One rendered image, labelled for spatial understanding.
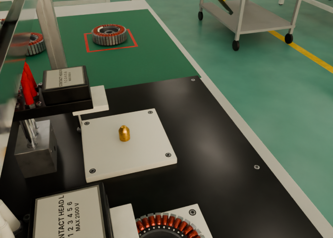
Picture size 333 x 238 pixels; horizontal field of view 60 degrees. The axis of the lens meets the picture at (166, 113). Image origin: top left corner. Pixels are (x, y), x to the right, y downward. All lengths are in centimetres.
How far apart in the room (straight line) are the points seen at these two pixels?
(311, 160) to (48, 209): 158
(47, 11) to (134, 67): 31
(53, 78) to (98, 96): 7
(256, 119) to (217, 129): 136
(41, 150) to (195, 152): 25
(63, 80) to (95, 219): 24
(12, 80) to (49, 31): 39
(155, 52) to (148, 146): 45
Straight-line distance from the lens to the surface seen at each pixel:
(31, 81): 47
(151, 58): 87
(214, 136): 55
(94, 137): 54
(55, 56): 64
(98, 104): 45
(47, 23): 61
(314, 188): 162
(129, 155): 50
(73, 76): 45
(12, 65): 25
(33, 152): 49
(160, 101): 64
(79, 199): 27
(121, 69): 82
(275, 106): 209
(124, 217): 30
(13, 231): 30
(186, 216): 42
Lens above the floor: 113
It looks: 37 degrees down
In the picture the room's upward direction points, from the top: straight up
